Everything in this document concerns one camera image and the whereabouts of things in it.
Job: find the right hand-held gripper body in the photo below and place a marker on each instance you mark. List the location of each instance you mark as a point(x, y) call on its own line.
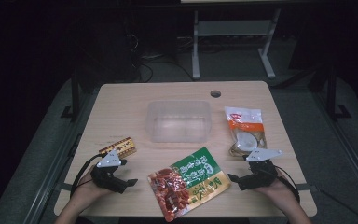
point(261, 179)

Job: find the person's right hand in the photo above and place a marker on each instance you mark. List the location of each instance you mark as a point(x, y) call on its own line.
point(281, 193)

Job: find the green and red snack pouch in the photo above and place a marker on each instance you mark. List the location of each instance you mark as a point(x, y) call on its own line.
point(188, 183)

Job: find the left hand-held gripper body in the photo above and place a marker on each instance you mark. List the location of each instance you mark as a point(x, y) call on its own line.
point(105, 179)

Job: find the person's left hand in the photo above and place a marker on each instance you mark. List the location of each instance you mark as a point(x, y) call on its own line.
point(85, 191)

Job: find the gold snack bar packet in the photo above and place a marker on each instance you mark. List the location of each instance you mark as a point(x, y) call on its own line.
point(119, 147)

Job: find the black metal stand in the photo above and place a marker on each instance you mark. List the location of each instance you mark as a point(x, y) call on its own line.
point(74, 93)
point(332, 93)

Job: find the white metal stand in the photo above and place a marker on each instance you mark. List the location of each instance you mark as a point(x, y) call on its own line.
point(233, 28)

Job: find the white and orange food pouch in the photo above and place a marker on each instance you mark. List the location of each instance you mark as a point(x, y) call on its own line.
point(245, 127)

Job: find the clear plastic container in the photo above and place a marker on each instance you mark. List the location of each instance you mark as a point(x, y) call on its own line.
point(178, 121)

